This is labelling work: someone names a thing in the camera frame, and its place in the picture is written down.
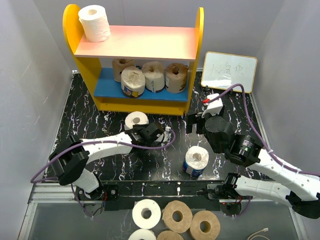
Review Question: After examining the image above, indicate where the blue wrapped white roll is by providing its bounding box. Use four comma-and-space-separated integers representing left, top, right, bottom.
182, 146, 209, 177

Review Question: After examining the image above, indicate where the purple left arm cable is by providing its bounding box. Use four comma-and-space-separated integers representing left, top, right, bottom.
30, 128, 176, 218

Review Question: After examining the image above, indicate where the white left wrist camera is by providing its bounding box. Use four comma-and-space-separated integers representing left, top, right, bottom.
156, 126, 171, 145

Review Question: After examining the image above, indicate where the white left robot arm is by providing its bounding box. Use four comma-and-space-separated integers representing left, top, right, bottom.
49, 123, 168, 200

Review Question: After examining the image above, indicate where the cream roll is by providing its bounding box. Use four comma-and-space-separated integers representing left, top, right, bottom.
120, 66, 146, 98
142, 61, 165, 93

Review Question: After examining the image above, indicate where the brown spare roll bottom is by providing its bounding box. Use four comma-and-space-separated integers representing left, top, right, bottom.
156, 230, 184, 240

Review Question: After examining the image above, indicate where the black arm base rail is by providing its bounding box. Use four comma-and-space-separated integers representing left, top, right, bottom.
82, 181, 251, 213

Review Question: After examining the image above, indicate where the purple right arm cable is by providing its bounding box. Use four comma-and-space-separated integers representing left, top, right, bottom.
208, 83, 320, 218

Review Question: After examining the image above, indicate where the small whiteboard yellow frame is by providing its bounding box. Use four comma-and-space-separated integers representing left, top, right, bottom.
201, 51, 258, 94

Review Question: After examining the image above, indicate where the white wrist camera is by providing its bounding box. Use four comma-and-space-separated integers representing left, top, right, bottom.
156, 126, 171, 145
201, 93, 223, 118

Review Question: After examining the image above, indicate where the white spare roll foreground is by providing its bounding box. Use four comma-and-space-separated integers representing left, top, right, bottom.
132, 199, 162, 230

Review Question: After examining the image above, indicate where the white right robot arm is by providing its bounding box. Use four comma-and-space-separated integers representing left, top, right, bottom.
186, 112, 320, 219

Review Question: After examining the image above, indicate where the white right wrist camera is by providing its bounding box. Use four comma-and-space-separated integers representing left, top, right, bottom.
201, 93, 223, 118

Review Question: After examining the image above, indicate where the brown spare roll middle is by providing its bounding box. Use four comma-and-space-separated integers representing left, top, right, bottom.
162, 200, 193, 234

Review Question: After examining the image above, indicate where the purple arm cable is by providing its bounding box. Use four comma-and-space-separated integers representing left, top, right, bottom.
208, 83, 320, 218
30, 128, 176, 218

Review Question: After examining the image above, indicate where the cream roll front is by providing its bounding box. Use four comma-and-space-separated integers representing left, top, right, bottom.
142, 61, 165, 93

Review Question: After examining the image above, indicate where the yellow shelf with coloured boards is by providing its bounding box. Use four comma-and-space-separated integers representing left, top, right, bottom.
62, 4, 205, 116

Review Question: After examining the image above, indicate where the white spare roll bottom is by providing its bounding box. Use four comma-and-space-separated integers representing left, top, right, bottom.
128, 229, 157, 240

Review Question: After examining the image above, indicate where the white cable with connector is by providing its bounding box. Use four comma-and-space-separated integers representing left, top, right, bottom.
247, 227, 270, 240

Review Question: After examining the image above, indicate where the brown spare roll right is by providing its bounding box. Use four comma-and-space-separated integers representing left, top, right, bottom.
189, 210, 221, 240

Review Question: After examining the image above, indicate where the brown spare roll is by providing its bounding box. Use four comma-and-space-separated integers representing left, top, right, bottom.
162, 200, 193, 234
189, 210, 221, 240
156, 230, 184, 240

